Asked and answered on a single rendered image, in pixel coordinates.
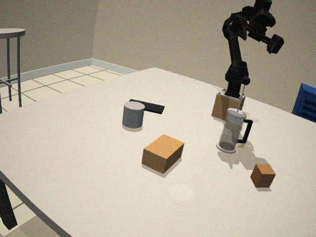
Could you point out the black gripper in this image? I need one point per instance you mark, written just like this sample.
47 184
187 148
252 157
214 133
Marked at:
257 32

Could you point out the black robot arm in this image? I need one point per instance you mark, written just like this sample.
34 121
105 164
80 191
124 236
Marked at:
238 69

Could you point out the black flat bar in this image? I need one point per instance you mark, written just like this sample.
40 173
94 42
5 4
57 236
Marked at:
151 107

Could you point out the glass french press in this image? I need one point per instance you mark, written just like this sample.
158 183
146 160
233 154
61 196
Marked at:
233 125

